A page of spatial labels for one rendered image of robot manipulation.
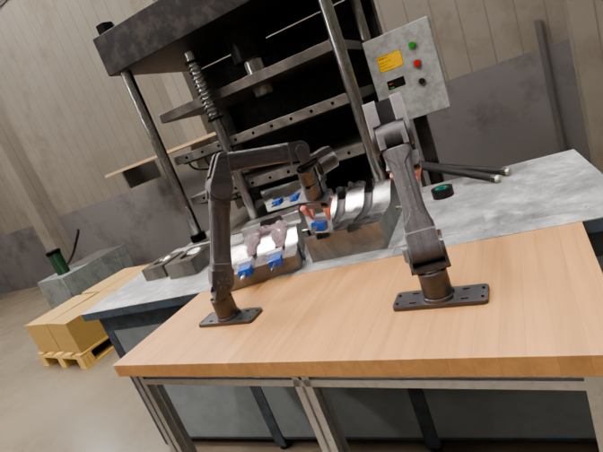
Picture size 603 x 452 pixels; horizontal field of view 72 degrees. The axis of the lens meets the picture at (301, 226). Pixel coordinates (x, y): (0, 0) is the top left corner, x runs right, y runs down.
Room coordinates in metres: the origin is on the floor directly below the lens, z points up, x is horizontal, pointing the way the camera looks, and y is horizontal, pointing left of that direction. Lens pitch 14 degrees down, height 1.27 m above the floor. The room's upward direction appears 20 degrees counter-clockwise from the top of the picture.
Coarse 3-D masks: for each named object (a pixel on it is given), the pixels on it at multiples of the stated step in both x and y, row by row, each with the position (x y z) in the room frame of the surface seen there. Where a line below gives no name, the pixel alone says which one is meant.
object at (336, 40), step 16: (320, 0) 1.95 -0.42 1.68; (352, 0) 2.56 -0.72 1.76; (336, 32) 1.94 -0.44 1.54; (368, 32) 2.55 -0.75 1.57; (336, 48) 1.94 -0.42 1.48; (128, 80) 2.45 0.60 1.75; (352, 80) 1.94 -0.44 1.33; (352, 96) 1.94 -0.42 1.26; (144, 112) 2.45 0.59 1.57; (144, 128) 2.47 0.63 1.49; (160, 144) 2.46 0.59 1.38; (368, 144) 1.94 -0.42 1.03; (160, 160) 2.46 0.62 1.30; (368, 160) 1.96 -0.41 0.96; (176, 176) 2.47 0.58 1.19; (384, 176) 1.95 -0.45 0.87; (176, 192) 2.45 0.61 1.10; (192, 224) 2.45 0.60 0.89; (192, 240) 2.45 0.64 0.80
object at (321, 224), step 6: (318, 216) 1.31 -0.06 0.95; (324, 216) 1.30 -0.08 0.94; (312, 222) 1.28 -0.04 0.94; (318, 222) 1.27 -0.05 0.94; (324, 222) 1.27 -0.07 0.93; (330, 222) 1.31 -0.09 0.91; (312, 228) 1.24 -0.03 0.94; (318, 228) 1.26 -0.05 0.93; (324, 228) 1.26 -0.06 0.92; (330, 228) 1.31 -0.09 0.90
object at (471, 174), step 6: (426, 168) 1.69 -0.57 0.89; (432, 168) 1.67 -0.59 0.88; (438, 168) 1.65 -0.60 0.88; (444, 168) 1.62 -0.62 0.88; (450, 168) 1.60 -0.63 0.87; (450, 174) 1.60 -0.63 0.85; (456, 174) 1.57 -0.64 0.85; (462, 174) 1.55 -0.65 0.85; (468, 174) 1.53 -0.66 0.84; (474, 174) 1.51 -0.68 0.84; (480, 174) 1.49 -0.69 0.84; (486, 174) 1.47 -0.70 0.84; (492, 174) 1.46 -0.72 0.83; (486, 180) 1.47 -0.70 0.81; (492, 180) 1.45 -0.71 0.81; (498, 180) 1.44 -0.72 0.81
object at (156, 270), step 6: (180, 252) 1.98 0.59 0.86; (162, 258) 1.99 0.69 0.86; (168, 258) 1.93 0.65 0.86; (156, 264) 1.95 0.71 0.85; (162, 264) 1.86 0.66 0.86; (144, 270) 1.89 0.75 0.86; (150, 270) 1.88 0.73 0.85; (156, 270) 1.86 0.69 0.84; (162, 270) 1.85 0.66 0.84; (144, 276) 1.90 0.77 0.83; (150, 276) 1.89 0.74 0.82; (156, 276) 1.87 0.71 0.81; (162, 276) 1.85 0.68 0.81
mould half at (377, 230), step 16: (352, 192) 1.56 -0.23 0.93; (384, 192) 1.46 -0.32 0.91; (352, 208) 1.48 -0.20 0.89; (384, 208) 1.35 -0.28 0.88; (336, 224) 1.35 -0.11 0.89; (368, 224) 1.23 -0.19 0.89; (384, 224) 1.26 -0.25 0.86; (320, 240) 1.30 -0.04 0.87; (336, 240) 1.28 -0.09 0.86; (352, 240) 1.26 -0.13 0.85; (368, 240) 1.24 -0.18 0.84; (384, 240) 1.22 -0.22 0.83; (320, 256) 1.31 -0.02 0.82; (336, 256) 1.29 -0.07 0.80
